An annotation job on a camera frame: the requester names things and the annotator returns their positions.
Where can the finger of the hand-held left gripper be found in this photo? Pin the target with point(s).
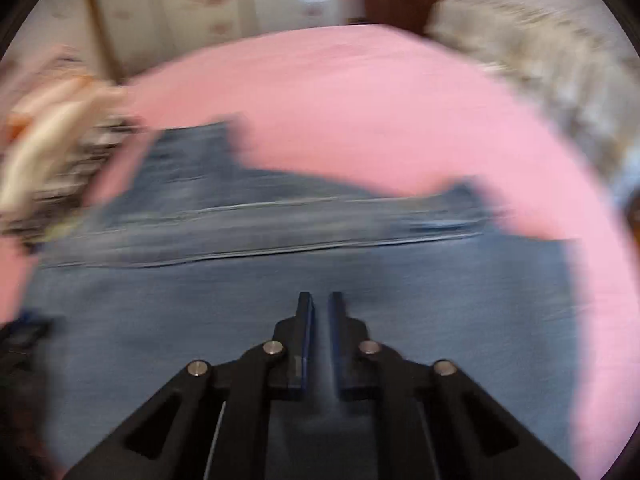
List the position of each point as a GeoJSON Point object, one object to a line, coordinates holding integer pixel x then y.
{"type": "Point", "coordinates": [27, 330]}

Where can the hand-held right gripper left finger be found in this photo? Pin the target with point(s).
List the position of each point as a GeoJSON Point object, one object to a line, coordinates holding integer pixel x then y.
{"type": "Point", "coordinates": [306, 345]}

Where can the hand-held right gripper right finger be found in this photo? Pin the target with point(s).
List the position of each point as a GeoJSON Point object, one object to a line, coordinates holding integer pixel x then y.
{"type": "Point", "coordinates": [336, 345]}

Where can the blue denim jacket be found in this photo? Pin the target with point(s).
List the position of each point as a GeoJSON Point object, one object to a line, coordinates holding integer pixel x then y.
{"type": "Point", "coordinates": [200, 300]}

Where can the black and white patterned garment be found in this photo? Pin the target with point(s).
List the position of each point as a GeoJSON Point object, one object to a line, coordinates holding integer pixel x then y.
{"type": "Point", "coordinates": [65, 175]}

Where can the white fluffy garment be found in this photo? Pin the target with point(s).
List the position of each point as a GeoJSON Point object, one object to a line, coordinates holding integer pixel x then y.
{"type": "Point", "coordinates": [45, 130]}

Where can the pink bed blanket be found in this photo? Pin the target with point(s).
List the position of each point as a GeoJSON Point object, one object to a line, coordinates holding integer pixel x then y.
{"type": "Point", "coordinates": [360, 110]}

